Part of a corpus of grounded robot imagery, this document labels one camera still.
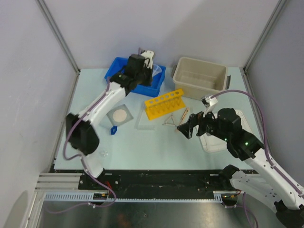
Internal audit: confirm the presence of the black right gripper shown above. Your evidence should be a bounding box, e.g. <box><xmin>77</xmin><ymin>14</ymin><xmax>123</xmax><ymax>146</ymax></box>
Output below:
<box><xmin>177</xmin><ymin>105</ymin><xmax>230</xmax><ymax>142</ymax></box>

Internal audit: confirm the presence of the clear glass funnel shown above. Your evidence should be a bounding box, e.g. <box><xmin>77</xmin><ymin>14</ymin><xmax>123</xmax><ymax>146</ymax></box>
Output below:
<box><xmin>152</xmin><ymin>64</ymin><xmax>162</xmax><ymax>77</ymax></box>

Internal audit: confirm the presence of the clear glass test tube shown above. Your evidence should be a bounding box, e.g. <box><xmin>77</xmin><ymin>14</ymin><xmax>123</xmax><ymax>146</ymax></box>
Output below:
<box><xmin>135</xmin><ymin>104</ymin><xmax>145</xmax><ymax>130</ymax></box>

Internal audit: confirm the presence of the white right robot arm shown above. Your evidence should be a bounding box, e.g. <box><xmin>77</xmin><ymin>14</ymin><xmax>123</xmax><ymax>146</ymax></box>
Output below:
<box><xmin>177</xmin><ymin>108</ymin><xmax>304</xmax><ymax>228</ymax></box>

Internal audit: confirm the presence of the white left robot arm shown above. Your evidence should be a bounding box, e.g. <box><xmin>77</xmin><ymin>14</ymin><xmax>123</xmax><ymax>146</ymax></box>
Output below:
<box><xmin>63</xmin><ymin>50</ymin><xmax>154</xmax><ymax>190</ymax></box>

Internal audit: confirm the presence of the wooden test tube holder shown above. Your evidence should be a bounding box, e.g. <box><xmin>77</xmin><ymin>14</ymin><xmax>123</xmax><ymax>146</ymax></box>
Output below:
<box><xmin>178</xmin><ymin>107</ymin><xmax>190</xmax><ymax>126</ymax></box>

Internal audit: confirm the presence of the clay pipe triangle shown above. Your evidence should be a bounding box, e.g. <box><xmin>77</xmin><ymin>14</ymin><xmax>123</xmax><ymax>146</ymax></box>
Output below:
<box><xmin>162</xmin><ymin>113</ymin><xmax>176</xmax><ymax>127</ymax></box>

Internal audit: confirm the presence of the blue plastic divided bin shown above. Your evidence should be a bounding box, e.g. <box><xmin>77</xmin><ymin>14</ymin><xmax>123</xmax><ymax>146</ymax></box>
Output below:
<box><xmin>104</xmin><ymin>57</ymin><xmax>166</xmax><ymax>97</ymax></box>

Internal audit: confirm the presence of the yellow test tube rack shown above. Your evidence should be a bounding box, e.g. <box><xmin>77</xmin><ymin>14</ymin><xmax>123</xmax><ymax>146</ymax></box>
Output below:
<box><xmin>144</xmin><ymin>89</ymin><xmax>186</xmax><ymax>121</ymax></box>

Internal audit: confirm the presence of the beige plastic storage box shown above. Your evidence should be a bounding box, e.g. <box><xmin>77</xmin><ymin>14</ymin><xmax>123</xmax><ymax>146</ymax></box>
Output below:
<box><xmin>171</xmin><ymin>57</ymin><xmax>231</xmax><ymax>100</ymax></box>

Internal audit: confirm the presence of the clear round bottom flask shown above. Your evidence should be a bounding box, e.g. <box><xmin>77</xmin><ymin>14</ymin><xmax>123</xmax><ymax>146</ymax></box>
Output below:
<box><xmin>94</xmin><ymin>149</ymin><xmax>108</xmax><ymax>158</ymax></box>

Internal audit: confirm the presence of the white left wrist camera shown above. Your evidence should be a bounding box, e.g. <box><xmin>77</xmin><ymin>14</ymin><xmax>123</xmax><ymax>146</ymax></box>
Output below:
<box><xmin>138</xmin><ymin>48</ymin><xmax>155</xmax><ymax>64</ymax></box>

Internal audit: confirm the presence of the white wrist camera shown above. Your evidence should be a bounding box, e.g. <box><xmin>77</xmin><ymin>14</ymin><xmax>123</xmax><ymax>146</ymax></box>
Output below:
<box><xmin>138</xmin><ymin>48</ymin><xmax>155</xmax><ymax>64</ymax></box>
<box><xmin>201</xmin><ymin>95</ymin><xmax>218</xmax><ymax>116</ymax></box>

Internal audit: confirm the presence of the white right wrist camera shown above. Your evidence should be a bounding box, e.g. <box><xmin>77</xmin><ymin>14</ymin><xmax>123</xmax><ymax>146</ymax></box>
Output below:
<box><xmin>201</xmin><ymin>95</ymin><xmax>218</xmax><ymax>116</ymax></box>

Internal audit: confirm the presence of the wire gauze with ceramic centre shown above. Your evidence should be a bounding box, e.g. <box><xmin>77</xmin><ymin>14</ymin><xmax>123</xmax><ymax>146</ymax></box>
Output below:
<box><xmin>107</xmin><ymin>104</ymin><xmax>133</xmax><ymax>126</ymax></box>

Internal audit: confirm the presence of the slotted cable duct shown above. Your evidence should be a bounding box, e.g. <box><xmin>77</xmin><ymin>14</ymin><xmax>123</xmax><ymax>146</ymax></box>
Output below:
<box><xmin>44</xmin><ymin>192</ymin><xmax>238</xmax><ymax>203</ymax></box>

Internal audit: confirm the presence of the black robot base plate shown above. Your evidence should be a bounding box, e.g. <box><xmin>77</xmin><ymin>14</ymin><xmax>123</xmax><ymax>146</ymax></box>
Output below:
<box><xmin>48</xmin><ymin>169</ymin><xmax>256</xmax><ymax>200</ymax></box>

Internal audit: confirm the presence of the aluminium frame rail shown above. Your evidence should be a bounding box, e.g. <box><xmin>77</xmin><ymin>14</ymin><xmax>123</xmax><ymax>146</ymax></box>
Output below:
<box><xmin>35</xmin><ymin>173</ymin><xmax>82</xmax><ymax>191</ymax></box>

